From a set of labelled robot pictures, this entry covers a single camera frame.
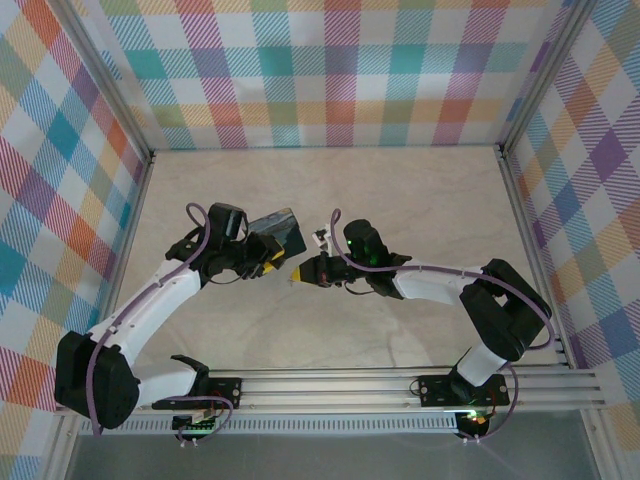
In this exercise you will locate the dark blue book-shaped box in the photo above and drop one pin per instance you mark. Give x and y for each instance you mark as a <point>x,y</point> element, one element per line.
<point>285,232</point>

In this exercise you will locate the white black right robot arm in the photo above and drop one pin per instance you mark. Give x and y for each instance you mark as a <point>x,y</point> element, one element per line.
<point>430,287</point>

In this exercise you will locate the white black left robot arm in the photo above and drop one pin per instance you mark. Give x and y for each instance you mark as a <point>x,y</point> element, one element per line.
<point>150,305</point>

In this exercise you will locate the aluminium table edge beam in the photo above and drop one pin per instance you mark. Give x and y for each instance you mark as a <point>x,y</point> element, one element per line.
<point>532,225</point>
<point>127,240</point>

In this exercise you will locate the circuit board with green lights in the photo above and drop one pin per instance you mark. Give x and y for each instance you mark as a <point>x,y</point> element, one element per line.
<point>195,424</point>

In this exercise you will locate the grey metal panel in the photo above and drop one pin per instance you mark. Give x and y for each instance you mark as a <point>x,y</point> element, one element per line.
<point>325,457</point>

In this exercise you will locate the circuit board with orange part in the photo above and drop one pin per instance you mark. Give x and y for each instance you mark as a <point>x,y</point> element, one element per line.
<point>475,422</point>

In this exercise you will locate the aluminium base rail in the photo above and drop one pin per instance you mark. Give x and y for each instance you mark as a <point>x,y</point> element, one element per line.
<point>325,390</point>

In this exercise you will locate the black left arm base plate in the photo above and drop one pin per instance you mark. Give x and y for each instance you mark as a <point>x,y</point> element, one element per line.
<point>227,392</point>

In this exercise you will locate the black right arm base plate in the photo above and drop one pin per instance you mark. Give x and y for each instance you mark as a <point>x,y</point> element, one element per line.
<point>435,390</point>

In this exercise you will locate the aluminium frame post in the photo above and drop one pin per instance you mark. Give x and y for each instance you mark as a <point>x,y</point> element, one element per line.
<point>542,75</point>
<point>107,80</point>

